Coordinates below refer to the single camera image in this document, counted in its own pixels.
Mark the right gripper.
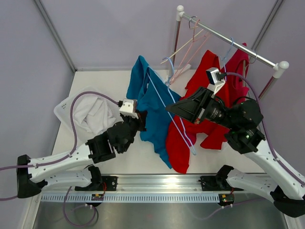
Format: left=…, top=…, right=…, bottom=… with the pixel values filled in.
left=166, top=86, right=237, bottom=130

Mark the blue t shirt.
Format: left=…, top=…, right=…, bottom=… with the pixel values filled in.
left=126, top=55, right=180, bottom=169

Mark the white t shirt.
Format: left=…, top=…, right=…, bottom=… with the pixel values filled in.
left=72, top=95, right=116, bottom=135

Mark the pink wire hanger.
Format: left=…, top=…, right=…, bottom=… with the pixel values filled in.
left=168, top=19, right=210, bottom=85

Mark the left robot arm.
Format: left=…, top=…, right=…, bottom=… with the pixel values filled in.
left=16, top=111, right=147, bottom=198

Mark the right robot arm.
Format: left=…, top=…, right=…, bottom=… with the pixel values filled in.
left=165, top=87, right=305, bottom=218

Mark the red t shirt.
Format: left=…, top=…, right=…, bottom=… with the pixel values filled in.
left=166, top=50, right=228, bottom=174

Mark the magenta t shirt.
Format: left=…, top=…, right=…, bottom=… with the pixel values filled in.
left=188, top=42, right=250, bottom=148

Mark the white plastic basket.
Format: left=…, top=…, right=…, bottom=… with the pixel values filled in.
left=54, top=86, right=120, bottom=142

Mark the white clothes rack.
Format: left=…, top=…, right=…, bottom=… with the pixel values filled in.
left=171, top=5, right=290, bottom=101

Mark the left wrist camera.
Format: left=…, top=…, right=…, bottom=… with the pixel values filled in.
left=118, top=99, right=139, bottom=119

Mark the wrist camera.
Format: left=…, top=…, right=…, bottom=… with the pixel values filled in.
left=206, top=67, right=225, bottom=95
left=118, top=99, right=139, bottom=119

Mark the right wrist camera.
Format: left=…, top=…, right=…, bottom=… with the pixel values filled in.
left=206, top=67, right=225, bottom=95

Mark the cream wire hanger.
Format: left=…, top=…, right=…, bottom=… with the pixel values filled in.
left=160, top=29, right=204, bottom=64

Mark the aluminium rail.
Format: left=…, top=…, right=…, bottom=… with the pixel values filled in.
left=30, top=173, right=290, bottom=194

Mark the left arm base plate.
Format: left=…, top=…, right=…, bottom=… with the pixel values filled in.
left=94, top=176, right=118, bottom=191

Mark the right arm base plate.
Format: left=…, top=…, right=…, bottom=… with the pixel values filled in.
left=198, top=176, right=233, bottom=191

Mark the white slotted cable duct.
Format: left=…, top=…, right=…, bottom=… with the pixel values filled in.
left=41, top=193, right=220, bottom=203

